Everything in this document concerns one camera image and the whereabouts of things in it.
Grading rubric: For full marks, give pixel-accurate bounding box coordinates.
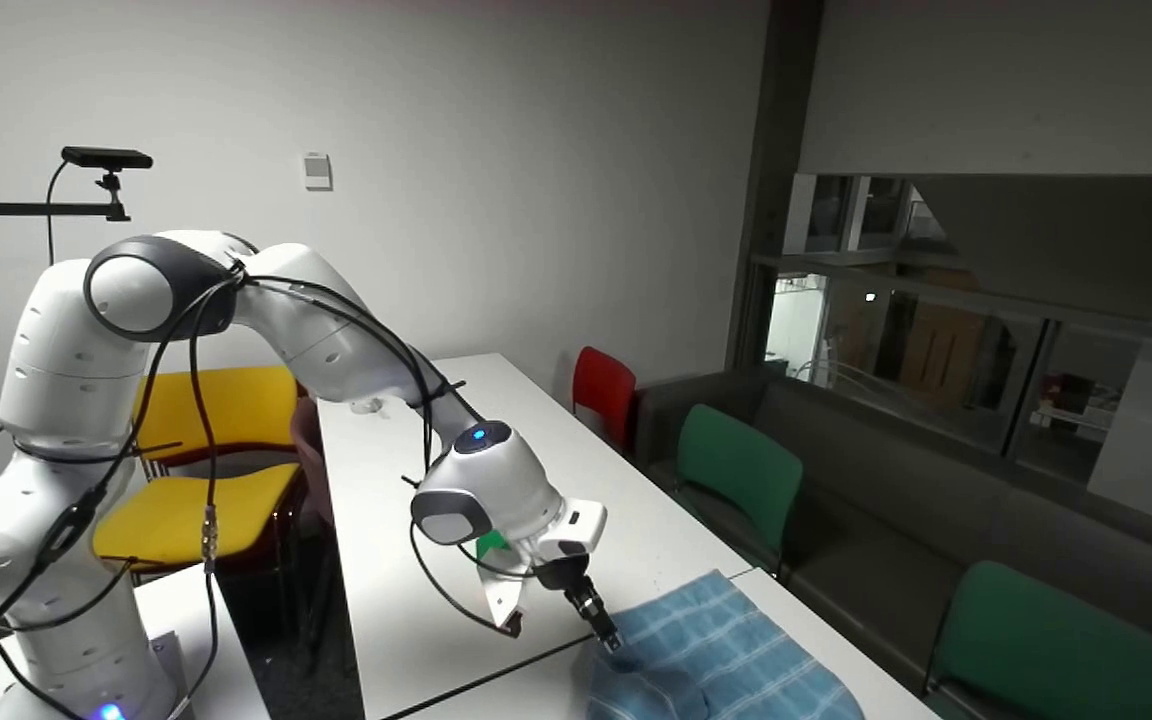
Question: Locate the blue checked towel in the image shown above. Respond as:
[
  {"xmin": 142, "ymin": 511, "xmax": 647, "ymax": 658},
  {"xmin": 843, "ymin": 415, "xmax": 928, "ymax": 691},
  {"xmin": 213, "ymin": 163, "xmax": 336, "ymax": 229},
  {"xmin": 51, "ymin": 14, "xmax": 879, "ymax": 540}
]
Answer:
[{"xmin": 571, "ymin": 568, "xmax": 866, "ymax": 720}]

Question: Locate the red chair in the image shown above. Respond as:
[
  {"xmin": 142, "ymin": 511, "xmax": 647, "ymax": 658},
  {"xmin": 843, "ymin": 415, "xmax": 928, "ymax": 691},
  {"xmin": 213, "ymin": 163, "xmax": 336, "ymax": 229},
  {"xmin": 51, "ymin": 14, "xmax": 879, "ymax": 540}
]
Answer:
[{"xmin": 567, "ymin": 343, "xmax": 642, "ymax": 454}]

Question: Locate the yellow chair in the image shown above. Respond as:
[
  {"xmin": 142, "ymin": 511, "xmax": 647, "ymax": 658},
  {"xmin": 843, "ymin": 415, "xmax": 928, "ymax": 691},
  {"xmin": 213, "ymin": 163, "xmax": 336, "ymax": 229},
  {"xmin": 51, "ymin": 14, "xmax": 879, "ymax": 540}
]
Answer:
[{"xmin": 92, "ymin": 362, "xmax": 307, "ymax": 572}]

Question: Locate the interior glass window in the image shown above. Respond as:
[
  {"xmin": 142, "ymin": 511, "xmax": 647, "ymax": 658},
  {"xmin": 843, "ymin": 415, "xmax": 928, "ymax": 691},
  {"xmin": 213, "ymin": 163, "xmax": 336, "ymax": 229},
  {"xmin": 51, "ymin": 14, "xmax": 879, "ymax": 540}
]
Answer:
[{"xmin": 760, "ymin": 168, "xmax": 1152, "ymax": 535}]

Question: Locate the green chair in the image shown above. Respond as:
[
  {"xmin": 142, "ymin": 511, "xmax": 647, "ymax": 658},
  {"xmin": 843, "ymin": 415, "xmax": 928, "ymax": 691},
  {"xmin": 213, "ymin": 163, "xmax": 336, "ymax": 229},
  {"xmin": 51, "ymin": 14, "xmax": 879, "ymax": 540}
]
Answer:
[
  {"xmin": 671, "ymin": 398, "xmax": 813, "ymax": 562},
  {"xmin": 928, "ymin": 556, "xmax": 1152, "ymax": 720}
]

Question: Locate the white side table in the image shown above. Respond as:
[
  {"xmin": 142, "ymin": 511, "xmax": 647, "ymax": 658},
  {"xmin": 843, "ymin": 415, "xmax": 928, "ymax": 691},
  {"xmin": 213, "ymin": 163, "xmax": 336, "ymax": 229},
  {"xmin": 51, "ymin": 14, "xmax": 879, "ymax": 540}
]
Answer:
[{"xmin": 0, "ymin": 556, "xmax": 272, "ymax": 720}]

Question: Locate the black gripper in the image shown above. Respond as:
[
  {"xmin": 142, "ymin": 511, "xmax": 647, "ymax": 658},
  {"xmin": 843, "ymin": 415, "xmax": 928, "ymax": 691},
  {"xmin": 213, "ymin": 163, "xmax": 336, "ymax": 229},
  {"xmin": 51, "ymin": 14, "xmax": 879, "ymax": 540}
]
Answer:
[{"xmin": 528, "ymin": 548, "xmax": 623, "ymax": 657}]

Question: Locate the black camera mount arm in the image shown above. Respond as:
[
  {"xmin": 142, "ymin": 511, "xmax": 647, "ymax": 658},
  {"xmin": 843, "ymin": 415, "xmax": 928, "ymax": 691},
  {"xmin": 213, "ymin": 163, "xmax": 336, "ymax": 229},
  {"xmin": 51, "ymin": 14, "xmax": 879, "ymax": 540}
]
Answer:
[{"xmin": 0, "ymin": 163, "xmax": 136, "ymax": 230}]

